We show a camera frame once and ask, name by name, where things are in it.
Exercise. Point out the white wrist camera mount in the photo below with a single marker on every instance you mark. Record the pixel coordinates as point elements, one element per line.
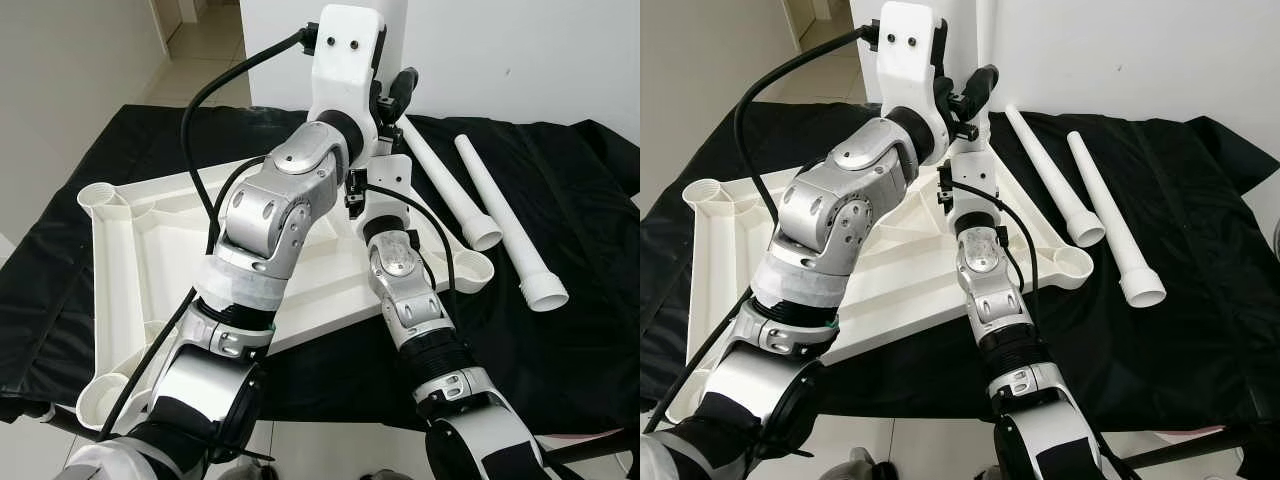
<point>910,70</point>
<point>345,70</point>
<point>975,170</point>
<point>390,175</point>

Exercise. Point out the black table cloth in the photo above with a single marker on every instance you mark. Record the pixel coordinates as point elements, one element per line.
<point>1180,350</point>
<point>560,350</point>

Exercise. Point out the grey robot foot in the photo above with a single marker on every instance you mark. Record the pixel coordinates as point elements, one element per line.
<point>380,475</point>
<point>235,472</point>
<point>868,468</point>

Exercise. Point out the white tapered table leg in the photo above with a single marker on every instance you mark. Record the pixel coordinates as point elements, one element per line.
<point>450,190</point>
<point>505,220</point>
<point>388,142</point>
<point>1050,180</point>
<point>985,30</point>
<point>1110,220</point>

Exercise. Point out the white pedestal fan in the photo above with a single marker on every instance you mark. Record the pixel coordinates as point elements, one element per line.
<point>1276,235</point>

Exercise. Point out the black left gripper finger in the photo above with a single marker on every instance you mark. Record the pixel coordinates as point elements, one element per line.
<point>980,90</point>
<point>405,92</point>

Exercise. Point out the black table frame leg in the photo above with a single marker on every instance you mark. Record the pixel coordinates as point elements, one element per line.
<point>1190,448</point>
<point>50,420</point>
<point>600,445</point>

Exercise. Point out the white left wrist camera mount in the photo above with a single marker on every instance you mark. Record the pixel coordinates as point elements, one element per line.
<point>345,70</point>
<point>910,70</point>

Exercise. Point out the grey right robot foot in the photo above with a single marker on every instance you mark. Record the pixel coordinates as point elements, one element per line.
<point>380,475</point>

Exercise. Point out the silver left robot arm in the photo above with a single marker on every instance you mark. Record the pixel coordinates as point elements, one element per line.
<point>280,190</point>
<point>840,190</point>

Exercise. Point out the grey left robot foot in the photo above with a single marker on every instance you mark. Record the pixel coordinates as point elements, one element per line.
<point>235,472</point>
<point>868,468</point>

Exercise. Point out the white plastic table top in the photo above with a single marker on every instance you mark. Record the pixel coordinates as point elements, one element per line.
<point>730,250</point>
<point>140,250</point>

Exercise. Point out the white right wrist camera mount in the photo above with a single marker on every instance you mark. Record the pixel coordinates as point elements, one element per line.
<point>390,175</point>
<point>975,170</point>

